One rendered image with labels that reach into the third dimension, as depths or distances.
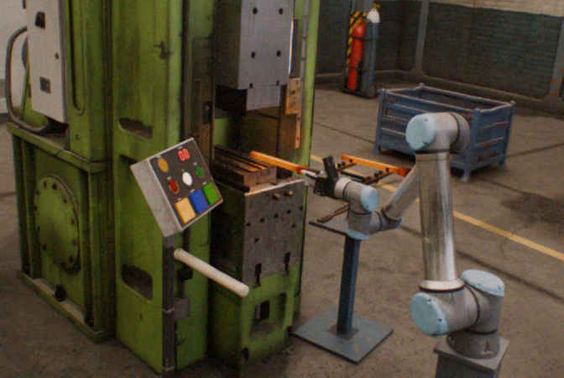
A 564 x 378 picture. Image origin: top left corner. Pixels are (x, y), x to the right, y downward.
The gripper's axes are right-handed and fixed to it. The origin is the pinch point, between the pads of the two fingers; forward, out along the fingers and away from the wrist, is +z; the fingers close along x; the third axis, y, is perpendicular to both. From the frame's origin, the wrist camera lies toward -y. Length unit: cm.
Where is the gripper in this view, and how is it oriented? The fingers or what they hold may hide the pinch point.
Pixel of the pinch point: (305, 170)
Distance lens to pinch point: 267.5
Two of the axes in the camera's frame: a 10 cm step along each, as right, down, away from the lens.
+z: -7.1, -2.6, 6.5
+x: 7.0, -1.6, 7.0
